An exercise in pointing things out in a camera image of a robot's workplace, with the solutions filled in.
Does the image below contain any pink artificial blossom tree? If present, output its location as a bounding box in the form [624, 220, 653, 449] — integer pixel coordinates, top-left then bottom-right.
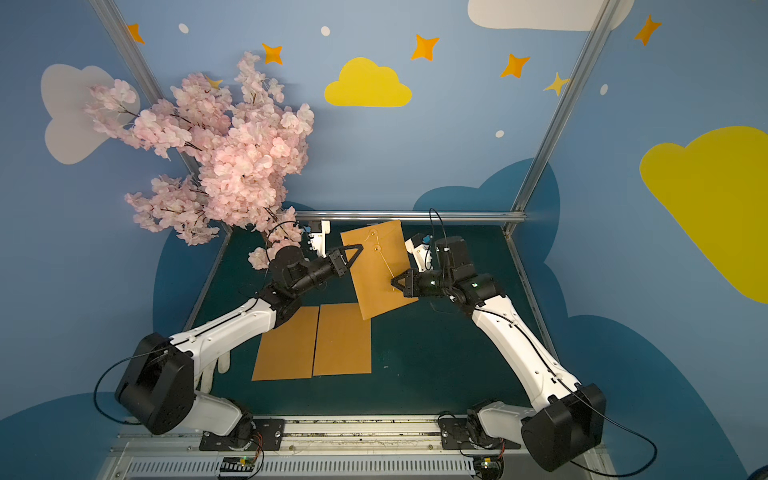
[84, 52, 315, 270]

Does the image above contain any left green circuit board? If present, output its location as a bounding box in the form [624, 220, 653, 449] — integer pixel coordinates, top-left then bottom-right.
[216, 457, 256, 479]

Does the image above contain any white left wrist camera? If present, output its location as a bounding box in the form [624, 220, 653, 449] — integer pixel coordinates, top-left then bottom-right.
[305, 220, 331, 258]

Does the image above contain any white file bag string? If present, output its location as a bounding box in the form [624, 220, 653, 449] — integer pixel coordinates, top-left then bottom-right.
[370, 230, 400, 295]

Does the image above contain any diagonal aluminium bar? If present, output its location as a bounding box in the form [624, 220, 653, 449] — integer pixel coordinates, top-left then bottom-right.
[89, 0, 202, 176]
[504, 0, 624, 240]

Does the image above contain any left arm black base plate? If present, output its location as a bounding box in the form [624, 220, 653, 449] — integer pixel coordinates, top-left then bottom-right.
[199, 417, 286, 452]

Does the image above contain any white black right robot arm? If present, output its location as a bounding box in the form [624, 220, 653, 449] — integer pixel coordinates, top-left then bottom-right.
[391, 234, 607, 472]

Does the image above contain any right diagonal aluminium bar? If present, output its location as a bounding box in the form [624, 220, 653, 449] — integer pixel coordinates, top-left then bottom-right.
[504, 0, 624, 240]

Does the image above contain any right round circuit board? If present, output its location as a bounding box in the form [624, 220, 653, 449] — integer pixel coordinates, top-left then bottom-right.
[472, 457, 504, 480]

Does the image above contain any back horizontal aluminium bar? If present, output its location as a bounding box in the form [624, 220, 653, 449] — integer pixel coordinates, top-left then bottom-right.
[296, 210, 526, 224]

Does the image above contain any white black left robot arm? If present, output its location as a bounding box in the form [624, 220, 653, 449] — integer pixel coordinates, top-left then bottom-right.
[115, 244, 364, 437]

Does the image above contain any white work glove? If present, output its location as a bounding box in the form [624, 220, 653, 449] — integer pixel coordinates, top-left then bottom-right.
[195, 352, 231, 394]

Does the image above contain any right side table rail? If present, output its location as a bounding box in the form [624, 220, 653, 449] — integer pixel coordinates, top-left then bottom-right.
[504, 232, 559, 360]

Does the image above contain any kraft paper file bag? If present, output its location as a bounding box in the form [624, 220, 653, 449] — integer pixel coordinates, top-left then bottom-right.
[341, 220, 418, 319]
[252, 306, 319, 381]
[313, 303, 372, 377]

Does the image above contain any left side table rail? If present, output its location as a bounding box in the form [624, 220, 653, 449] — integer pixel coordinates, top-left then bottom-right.
[152, 233, 229, 337]

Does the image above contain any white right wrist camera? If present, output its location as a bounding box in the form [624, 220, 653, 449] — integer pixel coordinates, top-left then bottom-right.
[405, 233, 432, 272]

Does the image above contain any left diagonal aluminium bar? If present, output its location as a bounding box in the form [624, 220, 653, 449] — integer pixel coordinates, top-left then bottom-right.
[89, 0, 202, 176]

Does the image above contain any aluminium front mounting rail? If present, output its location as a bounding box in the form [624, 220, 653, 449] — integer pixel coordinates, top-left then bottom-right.
[97, 414, 616, 479]

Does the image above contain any table rail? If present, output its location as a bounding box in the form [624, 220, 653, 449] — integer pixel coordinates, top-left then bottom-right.
[504, 232, 559, 360]
[152, 233, 229, 337]

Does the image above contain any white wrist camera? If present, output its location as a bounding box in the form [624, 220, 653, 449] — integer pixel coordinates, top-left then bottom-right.
[405, 233, 432, 272]
[305, 220, 331, 258]

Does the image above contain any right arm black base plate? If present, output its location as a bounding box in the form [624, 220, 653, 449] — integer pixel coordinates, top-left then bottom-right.
[436, 413, 522, 450]

